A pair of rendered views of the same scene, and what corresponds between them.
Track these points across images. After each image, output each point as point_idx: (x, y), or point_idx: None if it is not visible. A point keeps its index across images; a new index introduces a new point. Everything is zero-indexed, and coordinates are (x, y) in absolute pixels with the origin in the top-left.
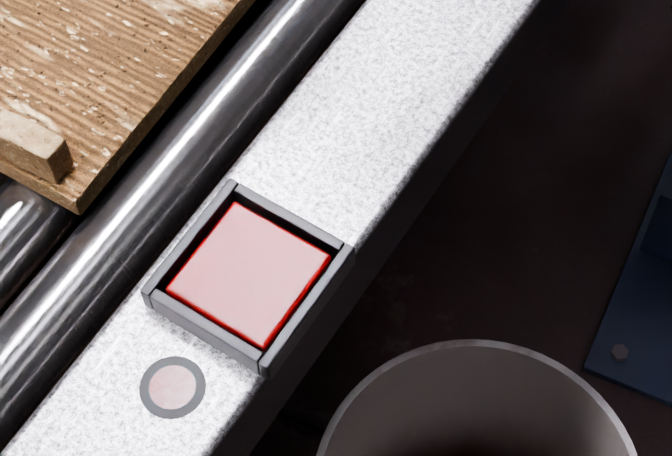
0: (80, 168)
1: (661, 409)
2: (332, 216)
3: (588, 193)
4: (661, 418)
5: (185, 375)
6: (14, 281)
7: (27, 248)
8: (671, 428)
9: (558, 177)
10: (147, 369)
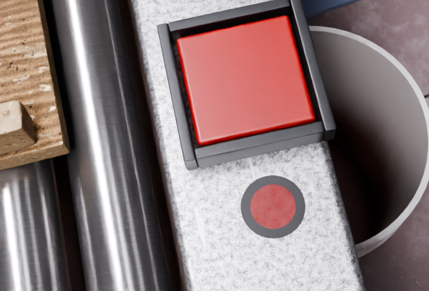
0: (39, 116)
1: (311, 21)
2: None
3: None
4: (315, 25)
5: (272, 190)
6: (62, 246)
7: (50, 214)
8: (325, 26)
9: None
10: (241, 211)
